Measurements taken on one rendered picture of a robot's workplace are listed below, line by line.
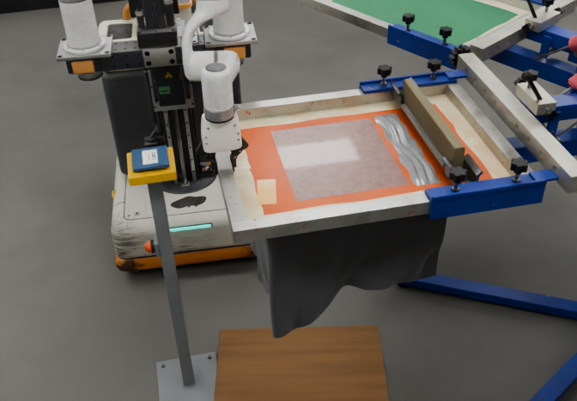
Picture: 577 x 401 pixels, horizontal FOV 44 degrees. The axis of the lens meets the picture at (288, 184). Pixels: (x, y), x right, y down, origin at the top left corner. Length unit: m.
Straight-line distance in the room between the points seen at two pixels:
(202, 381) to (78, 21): 1.30
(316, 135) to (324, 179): 0.22
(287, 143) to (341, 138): 0.16
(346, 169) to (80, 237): 1.72
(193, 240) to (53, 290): 0.62
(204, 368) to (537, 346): 1.22
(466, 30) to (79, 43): 1.36
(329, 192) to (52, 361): 1.42
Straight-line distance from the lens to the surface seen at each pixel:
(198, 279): 3.03
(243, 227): 1.69
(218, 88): 1.75
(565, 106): 2.16
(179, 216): 2.91
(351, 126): 2.11
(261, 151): 2.00
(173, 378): 2.69
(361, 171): 1.92
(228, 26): 2.22
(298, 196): 1.83
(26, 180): 3.82
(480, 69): 2.29
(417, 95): 2.07
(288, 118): 2.15
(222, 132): 1.83
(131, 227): 2.91
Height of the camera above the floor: 2.08
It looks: 36 degrees down
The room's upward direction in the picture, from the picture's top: 2 degrees counter-clockwise
